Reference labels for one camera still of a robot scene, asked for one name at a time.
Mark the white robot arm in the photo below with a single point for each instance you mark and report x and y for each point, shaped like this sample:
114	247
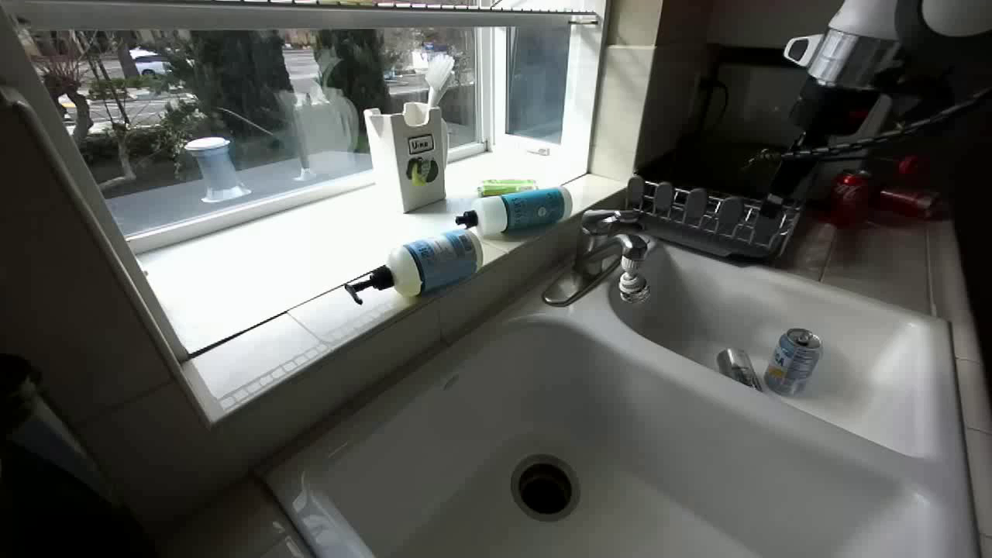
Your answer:
878	31

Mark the blue drink can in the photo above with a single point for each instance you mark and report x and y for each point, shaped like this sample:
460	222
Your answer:
793	362

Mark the red round object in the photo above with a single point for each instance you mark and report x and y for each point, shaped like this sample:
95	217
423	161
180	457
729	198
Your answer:
849	198

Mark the large basin drain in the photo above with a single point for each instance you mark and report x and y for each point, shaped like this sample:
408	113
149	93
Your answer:
543	488

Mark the white window frame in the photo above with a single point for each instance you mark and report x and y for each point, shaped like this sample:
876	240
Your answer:
259	15

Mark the red drink can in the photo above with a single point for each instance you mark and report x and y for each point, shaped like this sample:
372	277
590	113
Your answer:
908	202

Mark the white dish brush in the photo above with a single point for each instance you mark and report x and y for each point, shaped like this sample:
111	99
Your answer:
435	80

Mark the white double basin sink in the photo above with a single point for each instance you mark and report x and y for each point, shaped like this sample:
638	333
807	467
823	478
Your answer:
638	414

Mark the chrome sink faucet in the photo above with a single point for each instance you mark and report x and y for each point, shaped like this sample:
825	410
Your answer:
606	255

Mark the metal dish rack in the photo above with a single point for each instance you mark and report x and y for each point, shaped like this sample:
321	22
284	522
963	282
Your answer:
722	217

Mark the white outdoor pedestal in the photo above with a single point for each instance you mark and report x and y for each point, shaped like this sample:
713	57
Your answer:
218	167

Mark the blue label soap dispenser bottle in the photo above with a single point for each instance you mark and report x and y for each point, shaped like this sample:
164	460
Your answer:
529	209
437	263

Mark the white carton brush holder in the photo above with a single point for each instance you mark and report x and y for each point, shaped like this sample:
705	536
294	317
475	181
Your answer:
408	155

